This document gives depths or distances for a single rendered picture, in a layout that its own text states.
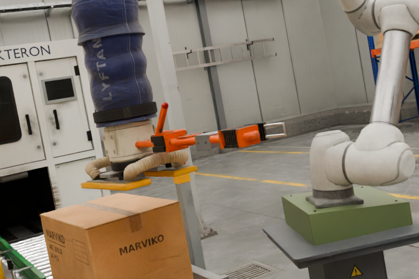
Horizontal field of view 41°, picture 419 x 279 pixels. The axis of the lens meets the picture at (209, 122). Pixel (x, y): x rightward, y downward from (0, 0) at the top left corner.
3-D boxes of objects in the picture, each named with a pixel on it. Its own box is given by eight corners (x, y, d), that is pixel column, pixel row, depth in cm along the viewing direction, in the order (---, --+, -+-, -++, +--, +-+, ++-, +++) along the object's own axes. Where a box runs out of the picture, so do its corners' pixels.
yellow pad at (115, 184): (80, 188, 202) (78, 175, 202) (105, 182, 209) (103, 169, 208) (125, 191, 175) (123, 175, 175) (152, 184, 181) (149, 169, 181)
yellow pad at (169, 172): (126, 176, 214) (123, 163, 214) (148, 170, 220) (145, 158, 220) (174, 177, 187) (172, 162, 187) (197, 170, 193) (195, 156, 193)
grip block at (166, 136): (151, 154, 178) (148, 136, 177) (176, 147, 184) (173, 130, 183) (166, 153, 171) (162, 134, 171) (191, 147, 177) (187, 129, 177)
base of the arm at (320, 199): (346, 192, 227) (345, 179, 227) (365, 203, 205) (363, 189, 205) (302, 197, 226) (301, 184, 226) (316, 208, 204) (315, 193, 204)
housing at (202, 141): (196, 151, 161) (192, 136, 161) (214, 146, 165) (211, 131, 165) (210, 150, 155) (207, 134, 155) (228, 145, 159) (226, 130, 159)
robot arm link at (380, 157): (361, 189, 208) (418, 193, 193) (338, 178, 198) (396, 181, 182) (391, 7, 227) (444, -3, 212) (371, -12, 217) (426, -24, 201)
